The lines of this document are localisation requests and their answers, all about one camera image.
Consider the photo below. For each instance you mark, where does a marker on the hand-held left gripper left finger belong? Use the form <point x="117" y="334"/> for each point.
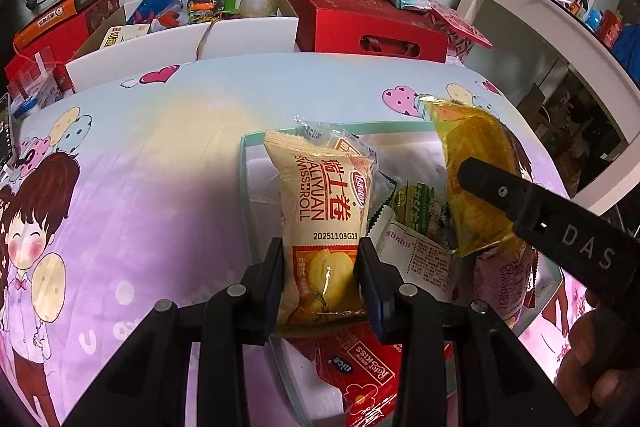
<point x="274" y="287"/>

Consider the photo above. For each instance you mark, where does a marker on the yellow swiss roll packet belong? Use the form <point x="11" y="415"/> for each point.
<point x="320" y="217"/>

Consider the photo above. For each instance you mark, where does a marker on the colourful toy bag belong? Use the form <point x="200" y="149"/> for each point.
<point x="205" y="2"/>

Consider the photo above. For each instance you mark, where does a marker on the clear plastic container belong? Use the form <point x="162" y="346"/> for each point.
<point x="30" y="74"/>

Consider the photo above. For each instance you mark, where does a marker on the teal shallow box tray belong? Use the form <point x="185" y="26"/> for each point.
<point x="260" y="187"/>

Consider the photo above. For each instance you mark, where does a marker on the white grey snack packet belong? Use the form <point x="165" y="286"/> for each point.
<point x="420" y="262"/>

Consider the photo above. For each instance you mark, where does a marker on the red snack packet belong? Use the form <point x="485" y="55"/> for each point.
<point x="360" y="367"/>

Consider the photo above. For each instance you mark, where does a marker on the white cardboard box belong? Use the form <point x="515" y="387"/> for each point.
<point x="240" y="37"/>

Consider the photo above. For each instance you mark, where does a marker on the orange flat box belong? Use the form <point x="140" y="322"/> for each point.
<point x="50" y="19"/>

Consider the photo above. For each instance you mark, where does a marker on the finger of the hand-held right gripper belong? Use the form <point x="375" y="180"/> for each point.
<point x="500" y="192"/>

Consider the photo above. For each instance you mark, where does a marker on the yellow transparent snack packet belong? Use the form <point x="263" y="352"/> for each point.
<point x="475" y="157"/>

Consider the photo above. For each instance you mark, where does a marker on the pink swiss roll packet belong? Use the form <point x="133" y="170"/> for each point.
<point x="505" y="282"/>

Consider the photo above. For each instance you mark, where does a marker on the green white biscuit packet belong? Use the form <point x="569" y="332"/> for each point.
<point x="420" y="202"/>

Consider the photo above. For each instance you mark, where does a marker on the white side table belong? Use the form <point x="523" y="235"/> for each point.
<point x="565" y="42"/>

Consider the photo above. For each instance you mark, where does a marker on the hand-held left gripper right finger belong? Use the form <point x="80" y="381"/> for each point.
<point x="369" y="287"/>

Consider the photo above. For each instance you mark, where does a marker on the smartphone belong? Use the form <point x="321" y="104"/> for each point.
<point x="4" y="127"/>

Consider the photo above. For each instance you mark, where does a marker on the printed cartoon blanket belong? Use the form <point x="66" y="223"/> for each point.
<point x="150" y="187"/>

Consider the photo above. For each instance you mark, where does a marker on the small white yellow box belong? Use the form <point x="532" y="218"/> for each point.
<point x="122" y="37"/>

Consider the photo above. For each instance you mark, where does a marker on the clear round jar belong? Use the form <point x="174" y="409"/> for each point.
<point x="256" y="3"/>

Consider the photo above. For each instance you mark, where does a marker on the red gift box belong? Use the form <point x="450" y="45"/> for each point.
<point x="370" y="27"/>

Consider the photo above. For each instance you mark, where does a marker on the red flat box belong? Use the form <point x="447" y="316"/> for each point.
<point x="65" y="34"/>

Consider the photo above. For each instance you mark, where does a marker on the person's right hand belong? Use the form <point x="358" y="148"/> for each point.
<point x="605" y="372"/>

